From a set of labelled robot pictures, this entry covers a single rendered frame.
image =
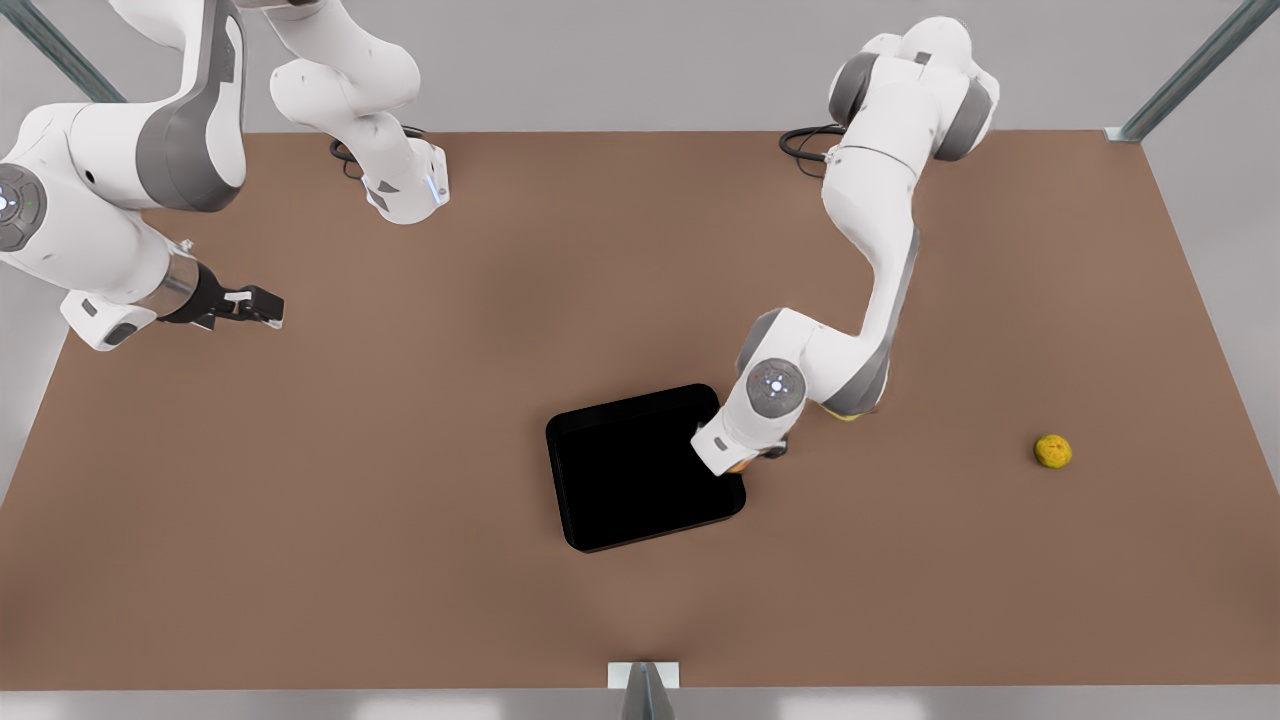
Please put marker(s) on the orange-red apple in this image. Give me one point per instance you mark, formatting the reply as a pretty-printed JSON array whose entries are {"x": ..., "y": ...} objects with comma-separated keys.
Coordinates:
[{"x": 741, "y": 466}]

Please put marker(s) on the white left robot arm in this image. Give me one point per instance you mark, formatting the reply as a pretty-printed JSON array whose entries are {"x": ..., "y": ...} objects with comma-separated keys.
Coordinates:
[{"x": 880, "y": 200}]

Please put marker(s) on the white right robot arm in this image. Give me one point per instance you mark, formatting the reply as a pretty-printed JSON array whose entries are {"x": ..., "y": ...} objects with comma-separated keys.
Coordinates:
[{"x": 90, "y": 170}]

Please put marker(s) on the black storage box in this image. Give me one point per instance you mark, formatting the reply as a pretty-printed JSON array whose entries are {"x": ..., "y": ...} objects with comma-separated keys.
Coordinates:
[{"x": 630, "y": 480}]

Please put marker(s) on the small yellow fruit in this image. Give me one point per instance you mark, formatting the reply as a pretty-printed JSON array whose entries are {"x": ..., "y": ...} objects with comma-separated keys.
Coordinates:
[{"x": 842, "y": 413}]

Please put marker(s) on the round yellow fruit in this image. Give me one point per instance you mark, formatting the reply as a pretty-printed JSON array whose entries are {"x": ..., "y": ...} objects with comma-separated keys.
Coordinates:
[{"x": 1052, "y": 451}]

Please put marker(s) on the silver frame post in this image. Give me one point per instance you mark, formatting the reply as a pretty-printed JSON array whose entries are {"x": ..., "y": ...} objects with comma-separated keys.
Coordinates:
[
  {"x": 60, "y": 50},
  {"x": 645, "y": 690},
  {"x": 1190, "y": 75}
]

